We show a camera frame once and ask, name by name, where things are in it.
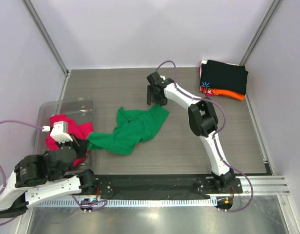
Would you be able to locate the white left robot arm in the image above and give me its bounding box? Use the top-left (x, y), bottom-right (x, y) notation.
top-left (0, 104), bottom-right (169, 219)

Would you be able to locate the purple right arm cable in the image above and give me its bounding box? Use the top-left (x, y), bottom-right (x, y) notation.
top-left (156, 60), bottom-right (254, 213)

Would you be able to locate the black folded t shirt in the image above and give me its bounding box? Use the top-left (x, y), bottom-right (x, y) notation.
top-left (202, 60), bottom-right (248, 95)

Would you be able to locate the pink t shirt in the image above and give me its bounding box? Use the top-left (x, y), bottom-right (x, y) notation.
top-left (44, 114), bottom-right (94, 167)

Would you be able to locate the clear plastic bin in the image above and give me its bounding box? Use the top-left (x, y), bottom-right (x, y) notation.
top-left (33, 97), bottom-right (97, 171)

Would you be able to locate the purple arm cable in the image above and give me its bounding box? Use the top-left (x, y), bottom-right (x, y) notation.
top-left (156, 60), bottom-right (254, 213)
top-left (0, 119), bottom-right (43, 191)

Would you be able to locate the white slotted cable duct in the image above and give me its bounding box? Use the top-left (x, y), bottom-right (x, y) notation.
top-left (36, 197), bottom-right (217, 208)

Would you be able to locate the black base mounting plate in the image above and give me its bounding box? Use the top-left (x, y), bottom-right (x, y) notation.
top-left (96, 174), bottom-right (243, 200)

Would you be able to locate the green t shirt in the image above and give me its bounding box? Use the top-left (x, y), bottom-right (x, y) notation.
top-left (87, 104), bottom-right (169, 155)

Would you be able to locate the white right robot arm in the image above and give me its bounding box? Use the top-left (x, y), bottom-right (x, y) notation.
top-left (50, 79), bottom-right (235, 193)

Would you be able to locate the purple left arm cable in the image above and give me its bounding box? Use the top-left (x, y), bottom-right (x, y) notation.
top-left (0, 119), bottom-right (43, 191)

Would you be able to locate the orange folded t shirt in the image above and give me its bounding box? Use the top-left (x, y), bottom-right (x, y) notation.
top-left (212, 88), bottom-right (245, 101)

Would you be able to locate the aluminium frame rail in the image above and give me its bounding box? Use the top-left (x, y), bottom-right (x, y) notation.
top-left (237, 175), bottom-right (291, 196)

